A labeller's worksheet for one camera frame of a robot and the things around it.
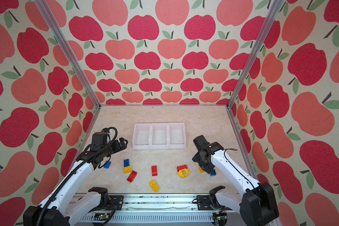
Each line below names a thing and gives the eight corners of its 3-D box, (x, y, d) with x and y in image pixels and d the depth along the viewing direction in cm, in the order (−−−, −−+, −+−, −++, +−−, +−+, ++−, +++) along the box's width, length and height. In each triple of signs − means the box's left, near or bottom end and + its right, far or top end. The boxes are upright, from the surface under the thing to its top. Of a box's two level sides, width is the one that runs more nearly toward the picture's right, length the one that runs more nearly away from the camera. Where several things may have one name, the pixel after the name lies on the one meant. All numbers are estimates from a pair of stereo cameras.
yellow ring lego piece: (178, 178, 84) (178, 176, 82) (178, 170, 87) (178, 168, 85) (188, 178, 84) (189, 176, 82) (188, 170, 87) (188, 168, 85)
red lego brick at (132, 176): (127, 180, 84) (126, 179, 82) (133, 171, 87) (132, 170, 86) (131, 183, 83) (131, 182, 81) (137, 173, 86) (137, 172, 85)
